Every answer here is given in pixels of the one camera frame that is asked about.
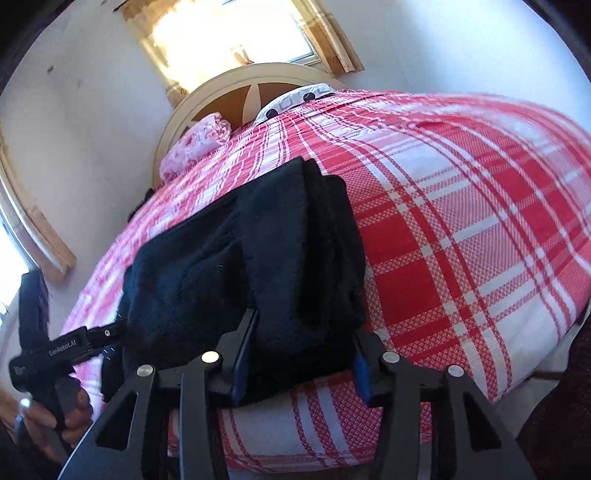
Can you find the black pants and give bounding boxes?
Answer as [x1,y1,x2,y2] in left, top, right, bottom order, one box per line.
[101,158,366,403]

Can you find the person left hand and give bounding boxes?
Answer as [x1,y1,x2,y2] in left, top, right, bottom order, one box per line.
[18,388,93,465]

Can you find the beige curtain left window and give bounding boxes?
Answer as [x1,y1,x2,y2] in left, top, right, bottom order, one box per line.
[1,136,77,285]

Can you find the red plaid bed sheet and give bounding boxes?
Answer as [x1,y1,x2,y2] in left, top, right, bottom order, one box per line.
[59,89,591,474]

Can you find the pink floral pillow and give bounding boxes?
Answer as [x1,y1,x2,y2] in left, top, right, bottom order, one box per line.
[158,112,231,183]

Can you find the cream wooden headboard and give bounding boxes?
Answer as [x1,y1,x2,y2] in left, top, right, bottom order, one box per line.
[152,63,346,189]

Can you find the white patterned pillow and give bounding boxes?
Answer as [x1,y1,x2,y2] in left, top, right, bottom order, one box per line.
[252,83,337,126]

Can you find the window behind headboard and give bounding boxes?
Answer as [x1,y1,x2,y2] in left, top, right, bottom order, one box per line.
[151,0,323,89]

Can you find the beige curtain right side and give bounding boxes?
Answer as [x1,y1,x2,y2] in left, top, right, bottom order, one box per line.
[291,0,365,77]

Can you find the yellow curtain behind headboard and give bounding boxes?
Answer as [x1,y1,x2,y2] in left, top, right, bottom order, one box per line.
[120,0,260,110]

